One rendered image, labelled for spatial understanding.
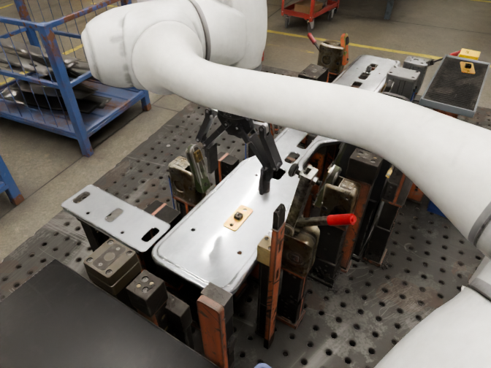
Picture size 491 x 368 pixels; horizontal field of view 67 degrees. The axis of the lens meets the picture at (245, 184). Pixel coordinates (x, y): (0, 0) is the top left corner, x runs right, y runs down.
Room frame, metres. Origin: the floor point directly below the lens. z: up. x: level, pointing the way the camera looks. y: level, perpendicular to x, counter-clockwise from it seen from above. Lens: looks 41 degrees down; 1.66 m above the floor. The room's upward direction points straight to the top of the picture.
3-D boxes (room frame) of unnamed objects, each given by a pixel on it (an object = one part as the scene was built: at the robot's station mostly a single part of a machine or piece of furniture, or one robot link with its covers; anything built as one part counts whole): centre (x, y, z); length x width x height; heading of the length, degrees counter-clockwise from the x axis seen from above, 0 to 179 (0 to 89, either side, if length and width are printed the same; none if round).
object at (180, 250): (1.05, -0.23, 1.00); 1.38 x 0.22 x 0.02; 148
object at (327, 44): (1.62, -0.38, 0.88); 0.15 x 0.11 x 0.36; 58
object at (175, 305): (0.41, 0.17, 0.85); 0.12 x 0.03 x 0.30; 58
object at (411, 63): (1.44, -0.68, 0.88); 0.11 x 0.10 x 0.36; 58
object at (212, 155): (0.67, 0.07, 1.16); 0.03 x 0.01 x 0.07; 148
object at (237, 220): (0.63, 0.02, 1.01); 0.08 x 0.04 x 0.01; 148
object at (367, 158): (0.72, -0.29, 0.91); 0.07 x 0.05 x 0.42; 58
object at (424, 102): (1.04, -0.64, 1.16); 0.37 x 0.14 x 0.02; 148
